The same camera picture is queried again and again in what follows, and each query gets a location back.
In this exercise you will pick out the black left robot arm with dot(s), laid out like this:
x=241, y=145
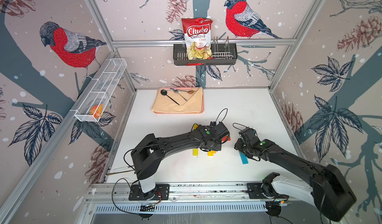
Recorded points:
x=149, y=153

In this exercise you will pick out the yellow long block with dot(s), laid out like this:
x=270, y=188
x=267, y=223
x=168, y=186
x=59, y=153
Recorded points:
x=195, y=152

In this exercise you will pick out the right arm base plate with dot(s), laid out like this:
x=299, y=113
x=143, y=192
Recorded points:
x=259, y=190

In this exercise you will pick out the aluminium rail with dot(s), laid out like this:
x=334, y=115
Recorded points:
x=182, y=192

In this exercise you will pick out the pink tray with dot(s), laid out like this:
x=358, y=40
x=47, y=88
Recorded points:
x=203, y=104

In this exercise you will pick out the wooden spoon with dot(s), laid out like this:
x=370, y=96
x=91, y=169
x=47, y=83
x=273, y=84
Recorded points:
x=187, y=91

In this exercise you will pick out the red small block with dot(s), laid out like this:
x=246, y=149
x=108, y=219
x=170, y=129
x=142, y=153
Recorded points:
x=225, y=139

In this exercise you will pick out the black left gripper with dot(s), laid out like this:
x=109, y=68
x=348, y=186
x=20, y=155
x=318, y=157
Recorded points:
x=218, y=148

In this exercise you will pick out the lime yellow block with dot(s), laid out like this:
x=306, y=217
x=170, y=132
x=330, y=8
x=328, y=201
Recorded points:
x=211, y=153

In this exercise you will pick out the orange fruit in basket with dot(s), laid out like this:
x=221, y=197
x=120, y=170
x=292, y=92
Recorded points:
x=96, y=111

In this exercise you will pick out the beige folded cloth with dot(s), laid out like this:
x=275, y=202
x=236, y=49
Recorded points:
x=176, y=103

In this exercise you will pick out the black ladle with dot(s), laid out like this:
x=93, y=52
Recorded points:
x=164, y=92

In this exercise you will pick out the red cassava chips bag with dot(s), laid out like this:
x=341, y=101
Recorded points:
x=197, y=34

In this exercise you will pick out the white wire wall basket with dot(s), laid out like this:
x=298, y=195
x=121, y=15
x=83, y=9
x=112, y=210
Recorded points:
x=102, y=90

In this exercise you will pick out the black wire rack basket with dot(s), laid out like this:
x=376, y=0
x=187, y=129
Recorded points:
x=215, y=54

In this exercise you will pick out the teal long block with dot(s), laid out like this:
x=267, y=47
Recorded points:
x=244, y=159

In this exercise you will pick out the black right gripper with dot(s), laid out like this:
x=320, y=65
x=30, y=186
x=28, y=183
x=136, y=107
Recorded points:
x=238, y=144

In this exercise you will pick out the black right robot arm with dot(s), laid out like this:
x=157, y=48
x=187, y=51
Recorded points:
x=324, y=187

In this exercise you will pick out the copper spoon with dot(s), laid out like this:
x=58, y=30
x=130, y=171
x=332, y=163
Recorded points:
x=121, y=172

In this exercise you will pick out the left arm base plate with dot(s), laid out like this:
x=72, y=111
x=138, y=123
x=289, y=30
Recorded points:
x=159, y=193

